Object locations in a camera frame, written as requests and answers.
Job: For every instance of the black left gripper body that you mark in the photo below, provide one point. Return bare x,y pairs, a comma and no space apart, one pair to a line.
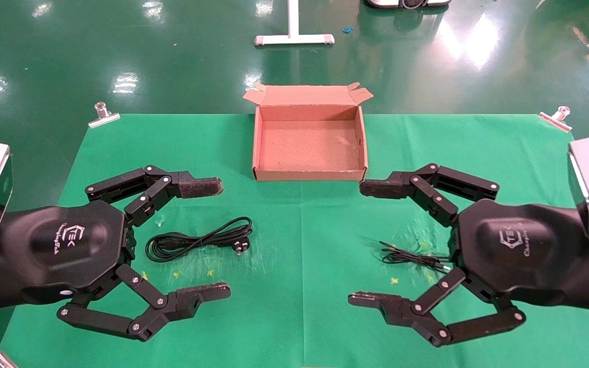
64,245

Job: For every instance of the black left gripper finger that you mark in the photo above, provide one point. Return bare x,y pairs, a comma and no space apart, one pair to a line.
200,187
192,299

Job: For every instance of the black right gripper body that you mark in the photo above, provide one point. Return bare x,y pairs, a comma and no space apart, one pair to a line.
519,250

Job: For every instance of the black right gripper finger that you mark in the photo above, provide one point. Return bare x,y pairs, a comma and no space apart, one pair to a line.
384,187
391,306

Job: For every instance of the brown open cardboard box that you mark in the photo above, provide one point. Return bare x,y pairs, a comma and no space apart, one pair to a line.
304,148

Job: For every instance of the green table cloth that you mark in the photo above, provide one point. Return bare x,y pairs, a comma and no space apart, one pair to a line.
299,230

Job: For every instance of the silver binder clip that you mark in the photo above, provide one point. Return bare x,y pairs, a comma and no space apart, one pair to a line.
104,119
555,121
2,362

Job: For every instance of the white T-shaped stand base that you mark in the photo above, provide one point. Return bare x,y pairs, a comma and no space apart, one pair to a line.
294,38

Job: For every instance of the black and white machine base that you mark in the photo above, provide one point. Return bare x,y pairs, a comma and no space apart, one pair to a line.
407,3

